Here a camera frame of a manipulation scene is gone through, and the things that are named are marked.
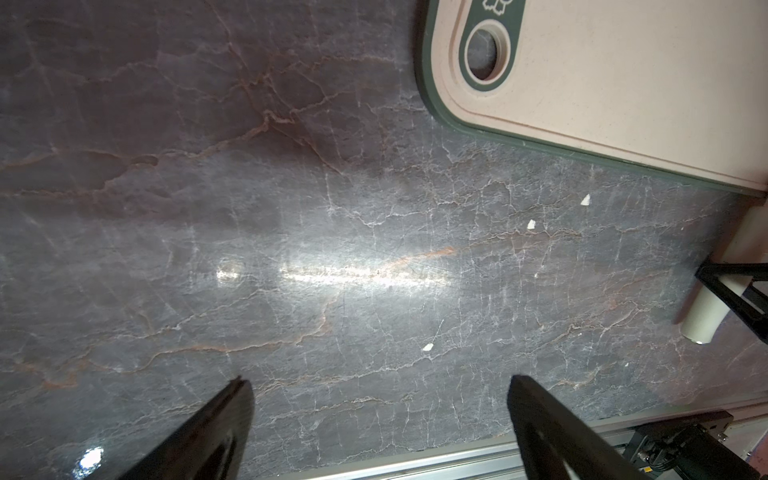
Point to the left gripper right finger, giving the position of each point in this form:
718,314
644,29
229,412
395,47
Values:
554,442

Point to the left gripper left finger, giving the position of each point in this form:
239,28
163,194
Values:
209,445

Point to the aluminium front rail frame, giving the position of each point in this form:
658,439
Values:
499,458

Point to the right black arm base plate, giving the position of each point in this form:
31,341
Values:
692,446

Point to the beige cutting board green rim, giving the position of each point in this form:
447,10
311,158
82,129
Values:
675,87

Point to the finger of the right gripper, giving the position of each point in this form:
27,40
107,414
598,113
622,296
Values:
750,306

